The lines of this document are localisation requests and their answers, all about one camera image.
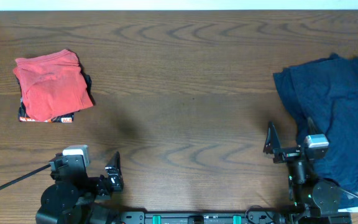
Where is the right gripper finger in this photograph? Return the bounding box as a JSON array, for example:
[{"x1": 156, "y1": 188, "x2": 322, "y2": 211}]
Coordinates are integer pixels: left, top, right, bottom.
[
  {"x1": 307, "y1": 117, "x2": 321, "y2": 135},
  {"x1": 263, "y1": 121, "x2": 281, "y2": 154}
]

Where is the red printed t-shirt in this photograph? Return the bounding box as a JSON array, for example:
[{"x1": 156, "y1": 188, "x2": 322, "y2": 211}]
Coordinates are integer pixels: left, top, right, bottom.
[{"x1": 12, "y1": 49, "x2": 94, "y2": 123}]

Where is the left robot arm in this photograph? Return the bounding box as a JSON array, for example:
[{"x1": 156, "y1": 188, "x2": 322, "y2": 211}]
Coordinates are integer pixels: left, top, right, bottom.
[{"x1": 35, "y1": 149, "x2": 124, "y2": 224}]

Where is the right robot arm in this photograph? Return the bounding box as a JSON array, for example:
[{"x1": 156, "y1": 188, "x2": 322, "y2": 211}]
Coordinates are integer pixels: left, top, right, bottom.
[{"x1": 263, "y1": 118, "x2": 340, "y2": 223}]

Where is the navy blue shirt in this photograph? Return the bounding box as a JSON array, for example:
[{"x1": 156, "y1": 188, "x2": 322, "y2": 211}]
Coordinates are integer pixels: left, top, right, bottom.
[{"x1": 273, "y1": 54, "x2": 358, "y2": 195}]

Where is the folded black printed jersey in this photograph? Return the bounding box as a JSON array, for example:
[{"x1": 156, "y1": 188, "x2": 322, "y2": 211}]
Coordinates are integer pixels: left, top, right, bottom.
[{"x1": 16, "y1": 65, "x2": 93, "y2": 124}]

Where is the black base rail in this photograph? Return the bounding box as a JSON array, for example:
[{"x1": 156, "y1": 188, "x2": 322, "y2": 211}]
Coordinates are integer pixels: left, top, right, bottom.
[{"x1": 116, "y1": 210, "x2": 353, "y2": 224}]

